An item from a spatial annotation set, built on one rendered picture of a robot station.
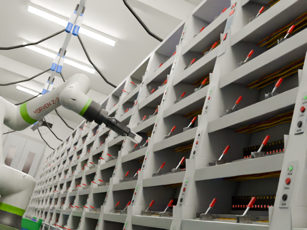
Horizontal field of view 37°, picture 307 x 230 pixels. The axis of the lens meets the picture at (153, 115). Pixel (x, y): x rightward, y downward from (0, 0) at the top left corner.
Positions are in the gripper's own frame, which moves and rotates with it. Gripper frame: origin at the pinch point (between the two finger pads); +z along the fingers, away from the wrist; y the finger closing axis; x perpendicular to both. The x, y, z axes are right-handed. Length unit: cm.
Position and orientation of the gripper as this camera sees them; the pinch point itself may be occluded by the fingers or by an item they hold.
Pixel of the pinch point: (134, 137)
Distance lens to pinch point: 215.5
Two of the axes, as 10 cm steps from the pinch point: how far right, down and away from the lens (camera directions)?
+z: 8.3, 5.3, 1.8
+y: 3.2, -1.8, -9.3
